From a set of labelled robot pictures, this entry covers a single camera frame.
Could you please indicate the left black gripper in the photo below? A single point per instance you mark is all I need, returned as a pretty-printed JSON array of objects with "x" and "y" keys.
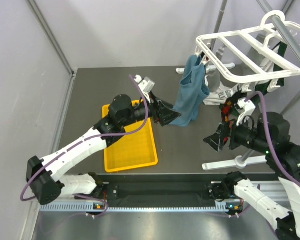
[{"x": 161, "y": 111}]

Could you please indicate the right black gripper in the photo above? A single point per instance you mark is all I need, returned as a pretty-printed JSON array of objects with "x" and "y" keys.
[{"x": 224, "y": 128}]

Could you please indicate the red black argyle sock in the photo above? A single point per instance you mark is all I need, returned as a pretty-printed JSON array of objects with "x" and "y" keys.
[{"x": 228, "y": 108}]

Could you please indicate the blue cloth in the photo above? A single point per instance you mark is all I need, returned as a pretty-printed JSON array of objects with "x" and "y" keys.
[{"x": 192, "y": 91}]

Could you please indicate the white clip hanger frame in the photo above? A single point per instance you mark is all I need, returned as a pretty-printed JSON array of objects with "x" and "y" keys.
[{"x": 238, "y": 42}]

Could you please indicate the grey striped sock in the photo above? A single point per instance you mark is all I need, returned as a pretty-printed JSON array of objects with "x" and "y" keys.
[{"x": 254, "y": 56}]

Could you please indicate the green and white sock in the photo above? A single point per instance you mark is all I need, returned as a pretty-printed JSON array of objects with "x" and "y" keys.
[{"x": 268, "y": 86}]

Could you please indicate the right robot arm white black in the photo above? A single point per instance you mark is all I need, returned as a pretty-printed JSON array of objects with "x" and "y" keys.
[{"x": 269, "y": 135}]

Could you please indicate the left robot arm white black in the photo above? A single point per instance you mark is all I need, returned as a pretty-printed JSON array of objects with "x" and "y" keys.
[{"x": 47, "y": 177}]

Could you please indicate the yellow plastic bin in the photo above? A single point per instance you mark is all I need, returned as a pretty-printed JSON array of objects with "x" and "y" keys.
[{"x": 133, "y": 151}]

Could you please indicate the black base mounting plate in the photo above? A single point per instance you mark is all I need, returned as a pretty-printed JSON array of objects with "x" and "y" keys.
[{"x": 121, "y": 190}]

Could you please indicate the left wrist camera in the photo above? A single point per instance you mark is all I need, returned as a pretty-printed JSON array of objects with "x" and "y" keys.
[{"x": 145, "y": 84}]

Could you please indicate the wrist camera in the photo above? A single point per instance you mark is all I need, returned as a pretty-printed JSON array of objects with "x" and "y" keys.
[
  {"x": 145, "y": 84},
  {"x": 245, "y": 107}
]

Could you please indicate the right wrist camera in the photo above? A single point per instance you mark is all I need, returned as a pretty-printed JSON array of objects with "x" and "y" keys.
[{"x": 245, "y": 107}]

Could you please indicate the aluminium cable duct rail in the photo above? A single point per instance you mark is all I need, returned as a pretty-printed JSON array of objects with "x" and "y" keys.
[{"x": 187, "y": 204}]

